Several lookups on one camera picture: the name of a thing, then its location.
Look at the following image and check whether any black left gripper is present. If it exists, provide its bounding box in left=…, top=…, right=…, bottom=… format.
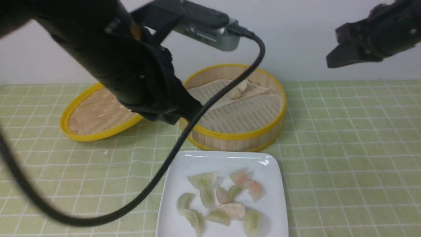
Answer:
left=112, top=28, right=203, bottom=124

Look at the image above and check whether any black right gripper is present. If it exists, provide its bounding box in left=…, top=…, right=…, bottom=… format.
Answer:
left=326, top=0, right=421, bottom=68

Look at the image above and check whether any white dumpling back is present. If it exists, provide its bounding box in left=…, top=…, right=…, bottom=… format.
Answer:
left=227, top=79, right=248, bottom=100

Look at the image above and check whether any white dumpling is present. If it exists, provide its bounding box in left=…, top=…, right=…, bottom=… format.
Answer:
left=227, top=79, right=248, bottom=100
left=215, top=186, right=231, bottom=205
left=218, top=202, right=246, bottom=221

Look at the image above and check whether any white dumpling front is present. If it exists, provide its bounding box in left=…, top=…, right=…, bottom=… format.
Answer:
left=215, top=186, right=231, bottom=205

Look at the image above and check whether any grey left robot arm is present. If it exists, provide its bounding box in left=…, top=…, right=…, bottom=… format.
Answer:
left=1, top=0, right=202, bottom=125

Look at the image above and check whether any white square plate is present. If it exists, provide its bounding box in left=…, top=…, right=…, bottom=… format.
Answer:
left=156, top=150, right=290, bottom=237

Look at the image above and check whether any yellow-rimmed bamboo steamer lid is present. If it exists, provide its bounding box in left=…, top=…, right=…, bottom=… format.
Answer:
left=60, top=83, right=142, bottom=142

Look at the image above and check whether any green checkered tablecloth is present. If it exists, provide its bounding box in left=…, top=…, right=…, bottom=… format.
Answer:
left=1, top=80, right=421, bottom=237

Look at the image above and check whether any yellow-rimmed bamboo steamer basket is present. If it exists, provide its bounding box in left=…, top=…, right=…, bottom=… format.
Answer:
left=184, top=64, right=286, bottom=152

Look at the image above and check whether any green dumpling top left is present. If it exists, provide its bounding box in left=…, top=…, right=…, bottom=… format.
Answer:
left=187, top=172, right=217, bottom=189

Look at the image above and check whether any green dumpling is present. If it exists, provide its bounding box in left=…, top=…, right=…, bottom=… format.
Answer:
left=176, top=193, right=196, bottom=211
left=227, top=184, right=245, bottom=202
left=243, top=209, right=262, bottom=237
left=178, top=209, right=204, bottom=237
left=205, top=208, right=231, bottom=226
left=187, top=172, right=217, bottom=189
left=199, top=186, right=215, bottom=209

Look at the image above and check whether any green dumpling far left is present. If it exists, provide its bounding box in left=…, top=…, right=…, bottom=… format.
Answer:
left=176, top=193, right=196, bottom=211

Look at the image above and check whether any green dumpling centre left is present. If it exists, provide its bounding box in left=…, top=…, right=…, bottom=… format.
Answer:
left=199, top=186, right=215, bottom=209

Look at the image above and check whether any pink dumpling top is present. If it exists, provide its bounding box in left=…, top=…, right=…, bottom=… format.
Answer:
left=229, top=168, right=249, bottom=185

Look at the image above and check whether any pink dumpling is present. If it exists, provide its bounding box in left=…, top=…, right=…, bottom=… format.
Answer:
left=229, top=168, right=249, bottom=185
left=244, top=179, right=263, bottom=203

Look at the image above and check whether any green dumpling bottom left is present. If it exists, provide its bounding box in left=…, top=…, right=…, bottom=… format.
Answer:
left=178, top=209, right=204, bottom=237

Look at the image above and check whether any green dumpling lower middle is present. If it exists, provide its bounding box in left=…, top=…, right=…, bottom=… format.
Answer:
left=205, top=208, right=231, bottom=226

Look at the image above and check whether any pink dumpling right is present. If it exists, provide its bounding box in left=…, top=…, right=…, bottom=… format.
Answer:
left=244, top=179, right=263, bottom=203

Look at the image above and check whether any white dumpling lower middle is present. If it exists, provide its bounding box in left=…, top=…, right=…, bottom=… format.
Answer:
left=218, top=202, right=246, bottom=221

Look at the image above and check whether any green dumpling bottom right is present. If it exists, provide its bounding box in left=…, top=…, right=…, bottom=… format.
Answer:
left=243, top=209, right=262, bottom=237

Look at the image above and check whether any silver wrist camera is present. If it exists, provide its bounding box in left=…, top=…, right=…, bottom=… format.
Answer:
left=131, top=0, right=240, bottom=52

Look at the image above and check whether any black camera cable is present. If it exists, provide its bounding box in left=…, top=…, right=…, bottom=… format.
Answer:
left=0, top=26, right=266, bottom=227

